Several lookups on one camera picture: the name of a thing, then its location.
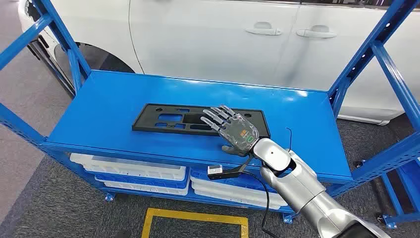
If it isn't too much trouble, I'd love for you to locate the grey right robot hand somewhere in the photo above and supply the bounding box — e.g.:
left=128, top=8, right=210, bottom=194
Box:
left=200, top=105, right=261, bottom=157

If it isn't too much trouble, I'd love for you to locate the black plastic part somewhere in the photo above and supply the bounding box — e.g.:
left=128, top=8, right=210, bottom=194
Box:
left=132, top=104, right=271, bottom=139

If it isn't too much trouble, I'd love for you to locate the blue metal shelf rack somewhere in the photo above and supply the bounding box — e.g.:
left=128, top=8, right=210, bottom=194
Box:
left=0, top=0, right=420, bottom=225
left=375, top=157, right=420, bottom=230

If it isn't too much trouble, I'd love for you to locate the white plastic tray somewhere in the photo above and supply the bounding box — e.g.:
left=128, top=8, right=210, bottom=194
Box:
left=69, top=153, right=187, bottom=181
left=193, top=188, right=283, bottom=210
left=95, top=177, right=190, bottom=196
left=191, top=177, right=289, bottom=207

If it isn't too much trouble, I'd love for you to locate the white car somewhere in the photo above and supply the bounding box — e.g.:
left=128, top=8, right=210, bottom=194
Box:
left=18, top=0, right=420, bottom=126

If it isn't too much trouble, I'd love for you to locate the black car wheel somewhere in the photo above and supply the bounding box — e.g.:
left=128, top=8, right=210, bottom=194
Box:
left=53, top=42, right=136, bottom=88

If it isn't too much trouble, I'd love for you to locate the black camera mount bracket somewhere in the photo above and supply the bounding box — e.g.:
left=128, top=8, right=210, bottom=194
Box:
left=208, top=153, right=256, bottom=180

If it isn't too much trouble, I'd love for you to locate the thin black wire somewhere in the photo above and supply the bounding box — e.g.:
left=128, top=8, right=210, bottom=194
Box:
left=285, top=127, right=293, bottom=152

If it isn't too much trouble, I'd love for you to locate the black camera cable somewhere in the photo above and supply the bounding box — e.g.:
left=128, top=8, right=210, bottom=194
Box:
left=242, top=170, right=280, bottom=238

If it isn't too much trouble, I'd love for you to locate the white car door handle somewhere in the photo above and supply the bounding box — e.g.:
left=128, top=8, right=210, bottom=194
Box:
left=245, top=21, right=283, bottom=36
left=296, top=25, right=338, bottom=39

